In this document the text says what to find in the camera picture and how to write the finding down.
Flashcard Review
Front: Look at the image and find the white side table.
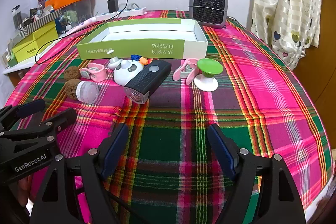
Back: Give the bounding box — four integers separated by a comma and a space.
3, 56, 37, 75

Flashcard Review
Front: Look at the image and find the pink clip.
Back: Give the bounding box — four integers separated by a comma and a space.
173, 58, 201, 85
79, 63, 107, 82

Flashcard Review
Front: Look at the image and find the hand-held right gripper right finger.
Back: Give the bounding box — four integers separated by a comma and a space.
207, 123, 306, 224

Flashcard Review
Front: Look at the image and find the white mushroom-shaped knob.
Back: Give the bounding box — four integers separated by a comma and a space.
105, 50, 122, 69

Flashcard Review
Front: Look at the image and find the green top white stand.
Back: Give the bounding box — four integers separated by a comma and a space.
194, 58, 223, 91

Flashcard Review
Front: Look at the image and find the white panda toy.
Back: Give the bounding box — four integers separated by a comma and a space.
113, 60, 143, 86

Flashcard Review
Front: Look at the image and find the brown walnut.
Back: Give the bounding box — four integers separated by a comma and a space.
65, 79, 81, 102
64, 67, 80, 81

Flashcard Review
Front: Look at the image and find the grey space heater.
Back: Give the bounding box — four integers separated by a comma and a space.
188, 0, 230, 29

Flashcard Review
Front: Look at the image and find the black bike light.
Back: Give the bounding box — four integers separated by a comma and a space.
124, 61, 172, 104

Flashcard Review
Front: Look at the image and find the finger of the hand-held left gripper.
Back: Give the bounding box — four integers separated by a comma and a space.
0, 108, 77, 151
0, 99, 45, 132

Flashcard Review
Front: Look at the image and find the white power strip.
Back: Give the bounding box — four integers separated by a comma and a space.
96, 6, 147, 21

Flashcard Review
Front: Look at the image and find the glass jar dark lid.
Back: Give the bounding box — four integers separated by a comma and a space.
12, 5, 22, 28

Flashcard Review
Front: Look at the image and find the grey striped box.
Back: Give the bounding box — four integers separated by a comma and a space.
14, 10, 62, 37

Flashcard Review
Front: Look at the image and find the blue orange knitted toy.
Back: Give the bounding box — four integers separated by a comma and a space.
130, 54, 149, 67

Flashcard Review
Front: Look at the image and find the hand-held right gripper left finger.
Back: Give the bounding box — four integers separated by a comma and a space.
29, 123, 129, 224

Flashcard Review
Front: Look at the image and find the wooden wardrobe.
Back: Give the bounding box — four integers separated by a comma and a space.
293, 0, 336, 151

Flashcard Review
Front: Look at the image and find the white round jar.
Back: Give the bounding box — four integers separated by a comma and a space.
76, 80, 100, 104

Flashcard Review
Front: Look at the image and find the heart print curtain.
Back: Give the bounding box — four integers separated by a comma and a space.
251, 0, 322, 71

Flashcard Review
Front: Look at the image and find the green and white cardboard box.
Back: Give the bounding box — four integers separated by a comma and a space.
77, 18, 209, 60

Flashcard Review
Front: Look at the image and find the black cable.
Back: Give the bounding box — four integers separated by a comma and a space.
35, 0, 129, 65

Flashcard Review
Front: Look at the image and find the pink green plaid blanket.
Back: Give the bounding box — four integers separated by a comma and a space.
5, 10, 334, 224

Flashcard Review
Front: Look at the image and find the black charger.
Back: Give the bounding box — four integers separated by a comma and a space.
107, 0, 119, 14

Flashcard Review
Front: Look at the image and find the yellow-green box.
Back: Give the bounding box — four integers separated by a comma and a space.
12, 38, 59, 63
33, 21, 59, 42

